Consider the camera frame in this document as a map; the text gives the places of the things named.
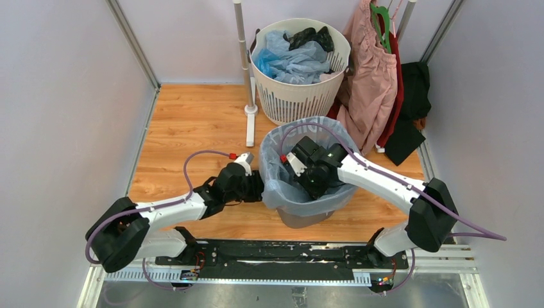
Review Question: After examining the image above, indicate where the green clothes hanger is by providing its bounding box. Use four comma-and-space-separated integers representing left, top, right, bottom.
370, 3, 392, 53

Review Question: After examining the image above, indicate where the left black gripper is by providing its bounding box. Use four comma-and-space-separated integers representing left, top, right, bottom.
225, 169, 273, 203

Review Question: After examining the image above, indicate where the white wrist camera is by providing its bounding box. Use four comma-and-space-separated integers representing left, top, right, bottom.
280, 152, 307, 177
234, 152, 254, 176

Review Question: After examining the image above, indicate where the white rack base foot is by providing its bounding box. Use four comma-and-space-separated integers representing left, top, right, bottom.
244, 77, 259, 148

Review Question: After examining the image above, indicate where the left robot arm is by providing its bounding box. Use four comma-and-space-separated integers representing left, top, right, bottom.
85, 162, 264, 273

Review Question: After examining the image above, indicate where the black garment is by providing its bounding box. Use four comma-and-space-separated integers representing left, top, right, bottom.
385, 62, 431, 166

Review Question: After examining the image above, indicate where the grey mesh trash bin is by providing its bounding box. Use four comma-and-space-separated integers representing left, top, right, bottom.
276, 209, 335, 229

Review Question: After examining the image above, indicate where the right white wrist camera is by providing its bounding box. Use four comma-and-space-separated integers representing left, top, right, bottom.
280, 152, 307, 177

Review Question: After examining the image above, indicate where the silver clothes rack pole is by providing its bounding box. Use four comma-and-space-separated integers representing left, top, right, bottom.
232, 0, 258, 115

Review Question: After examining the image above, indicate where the crumpled pale blue bag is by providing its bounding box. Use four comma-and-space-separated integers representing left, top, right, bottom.
265, 30, 330, 85

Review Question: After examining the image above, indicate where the white slotted laundry basket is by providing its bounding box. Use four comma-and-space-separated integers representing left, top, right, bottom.
250, 18, 350, 124

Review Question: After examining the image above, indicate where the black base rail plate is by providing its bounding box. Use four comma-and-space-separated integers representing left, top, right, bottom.
154, 239, 409, 281

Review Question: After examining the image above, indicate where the pink hanging garment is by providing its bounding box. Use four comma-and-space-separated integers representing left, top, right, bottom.
336, 0, 398, 157

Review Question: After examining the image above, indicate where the bright blue plastic bag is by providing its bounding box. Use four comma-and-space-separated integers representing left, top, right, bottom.
255, 48, 280, 79

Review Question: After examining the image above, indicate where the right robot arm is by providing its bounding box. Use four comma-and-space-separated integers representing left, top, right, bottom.
280, 137, 457, 268

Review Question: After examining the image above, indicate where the pink plastic bag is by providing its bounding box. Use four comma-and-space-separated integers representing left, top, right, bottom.
319, 72, 342, 82

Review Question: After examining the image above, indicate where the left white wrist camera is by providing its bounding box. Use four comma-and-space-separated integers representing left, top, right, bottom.
234, 152, 254, 176

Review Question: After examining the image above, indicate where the light blue plastic bag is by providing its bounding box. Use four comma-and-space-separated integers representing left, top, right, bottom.
259, 116, 357, 216

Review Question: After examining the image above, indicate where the black plastic bag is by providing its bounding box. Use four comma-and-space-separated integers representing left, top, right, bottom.
283, 26, 335, 53

